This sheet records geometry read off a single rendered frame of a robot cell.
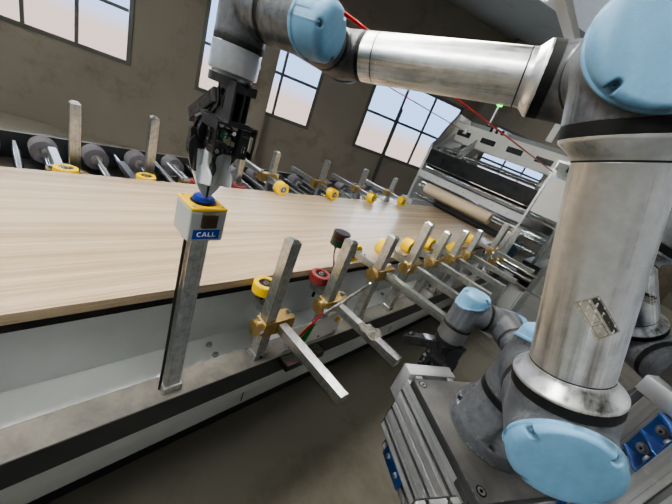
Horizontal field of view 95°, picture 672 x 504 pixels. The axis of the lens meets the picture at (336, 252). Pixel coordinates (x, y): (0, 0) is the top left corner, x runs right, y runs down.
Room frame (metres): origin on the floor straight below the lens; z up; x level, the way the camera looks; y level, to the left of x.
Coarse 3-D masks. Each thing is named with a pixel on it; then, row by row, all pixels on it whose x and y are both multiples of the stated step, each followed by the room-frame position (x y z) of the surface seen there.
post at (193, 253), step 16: (192, 256) 0.53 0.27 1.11; (192, 272) 0.53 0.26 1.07; (176, 288) 0.52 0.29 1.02; (192, 288) 0.54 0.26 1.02; (176, 304) 0.53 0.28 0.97; (192, 304) 0.54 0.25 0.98; (176, 320) 0.52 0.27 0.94; (176, 336) 0.52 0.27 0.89; (176, 352) 0.53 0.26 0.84; (176, 368) 0.54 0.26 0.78; (160, 384) 0.52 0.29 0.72; (176, 384) 0.54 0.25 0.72
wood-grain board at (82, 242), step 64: (0, 192) 0.77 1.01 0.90; (64, 192) 0.91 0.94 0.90; (128, 192) 1.09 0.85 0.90; (192, 192) 1.33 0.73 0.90; (256, 192) 1.68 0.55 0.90; (0, 256) 0.54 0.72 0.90; (64, 256) 0.62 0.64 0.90; (128, 256) 0.72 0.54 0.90; (256, 256) 0.99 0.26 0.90; (320, 256) 1.20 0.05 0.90; (0, 320) 0.41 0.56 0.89
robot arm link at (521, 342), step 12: (528, 324) 0.47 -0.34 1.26; (516, 336) 0.47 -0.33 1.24; (528, 336) 0.44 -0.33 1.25; (504, 348) 0.48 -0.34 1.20; (516, 348) 0.44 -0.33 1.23; (528, 348) 0.43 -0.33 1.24; (504, 360) 0.44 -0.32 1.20; (492, 372) 0.46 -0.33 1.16; (504, 372) 0.41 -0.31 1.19; (492, 384) 0.44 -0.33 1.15
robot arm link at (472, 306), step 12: (468, 288) 0.75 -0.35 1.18; (456, 300) 0.74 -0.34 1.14; (468, 300) 0.71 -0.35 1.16; (480, 300) 0.71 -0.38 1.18; (456, 312) 0.72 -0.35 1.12; (468, 312) 0.70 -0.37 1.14; (480, 312) 0.70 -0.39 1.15; (456, 324) 0.71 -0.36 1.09; (468, 324) 0.70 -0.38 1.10; (480, 324) 0.71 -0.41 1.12
